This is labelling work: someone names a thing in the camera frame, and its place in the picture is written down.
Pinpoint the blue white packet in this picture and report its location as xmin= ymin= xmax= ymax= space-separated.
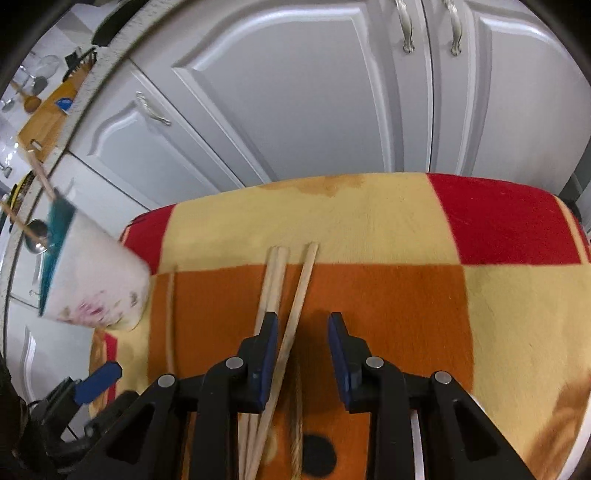
xmin=54 ymin=97 xmax=73 ymax=115

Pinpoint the steel spoon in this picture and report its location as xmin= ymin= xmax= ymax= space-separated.
xmin=25 ymin=219 xmax=50 ymax=255

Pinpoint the hanging wooden spatula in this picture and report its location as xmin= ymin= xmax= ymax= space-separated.
xmin=10 ymin=81 xmax=42 ymax=114

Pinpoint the yellow black casserole pot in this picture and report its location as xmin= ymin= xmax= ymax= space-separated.
xmin=6 ymin=171 xmax=35 ymax=214

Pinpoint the hanging wire strainer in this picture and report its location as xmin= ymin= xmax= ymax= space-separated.
xmin=32 ymin=54 xmax=61 ymax=80

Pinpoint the black wok with lid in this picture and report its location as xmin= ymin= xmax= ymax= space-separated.
xmin=91 ymin=0 xmax=148 ymax=47

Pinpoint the hanging steel skimmer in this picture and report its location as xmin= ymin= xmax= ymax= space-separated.
xmin=29 ymin=74 xmax=48 ymax=96

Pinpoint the colourful chequered table cloth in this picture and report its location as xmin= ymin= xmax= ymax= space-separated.
xmin=90 ymin=174 xmax=590 ymax=479

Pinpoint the light wooden chopstick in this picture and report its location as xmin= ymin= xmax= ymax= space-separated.
xmin=236 ymin=246 xmax=282 ymax=480
xmin=165 ymin=266 xmax=177 ymax=375
xmin=238 ymin=246 xmax=290 ymax=479
xmin=245 ymin=242 xmax=320 ymax=479
xmin=0 ymin=201 xmax=48 ymax=249

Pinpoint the wooden knife block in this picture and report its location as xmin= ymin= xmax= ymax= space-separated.
xmin=62 ymin=46 xmax=97 ymax=91

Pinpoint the brown wooden chopstick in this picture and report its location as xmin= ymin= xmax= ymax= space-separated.
xmin=290 ymin=361 xmax=304 ymax=480
xmin=26 ymin=150 xmax=57 ymax=202

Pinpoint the floral utensil holder teal insert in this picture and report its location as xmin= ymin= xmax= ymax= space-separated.
xmin=38 ymin=194 xmax=151 ymax=330

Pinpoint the silver cabinet handle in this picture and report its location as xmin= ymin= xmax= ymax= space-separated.
xmin=135 ymin=91 xmax=171 ymax=126
xmin=394 ymin=0 xmax=415 ymax=54
xmin=443 ymin=0 xmax=463 ymax=57

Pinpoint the wooden cutting board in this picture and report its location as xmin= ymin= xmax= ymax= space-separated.
xmin=18 ymin=78 xmax=81 ymax=162

